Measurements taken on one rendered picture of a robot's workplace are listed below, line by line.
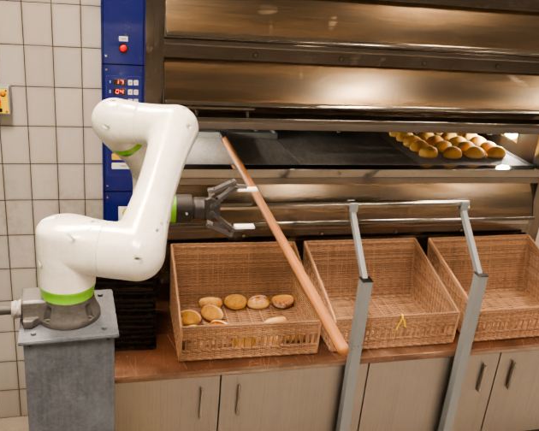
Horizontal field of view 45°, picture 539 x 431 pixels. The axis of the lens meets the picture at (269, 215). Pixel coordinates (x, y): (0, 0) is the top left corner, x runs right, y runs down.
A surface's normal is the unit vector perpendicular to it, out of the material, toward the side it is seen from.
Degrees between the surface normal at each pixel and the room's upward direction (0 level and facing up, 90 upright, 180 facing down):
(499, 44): 70
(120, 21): 90
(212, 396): 90
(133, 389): 90
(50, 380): 90
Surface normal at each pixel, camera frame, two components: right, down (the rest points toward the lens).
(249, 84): 0.25, 0.05
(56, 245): -0.10, 0.35
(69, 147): 0.24, 0.39
